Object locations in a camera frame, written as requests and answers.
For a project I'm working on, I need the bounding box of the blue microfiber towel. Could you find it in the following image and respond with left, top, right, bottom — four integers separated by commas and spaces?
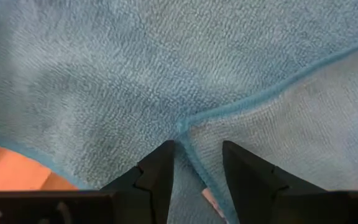
0, 0, 358, 224

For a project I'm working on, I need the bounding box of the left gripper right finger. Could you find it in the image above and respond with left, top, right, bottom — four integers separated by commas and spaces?
222, 140, 326, 224

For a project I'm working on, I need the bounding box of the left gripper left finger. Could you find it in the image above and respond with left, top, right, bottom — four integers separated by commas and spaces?
99, 139, 175, 224

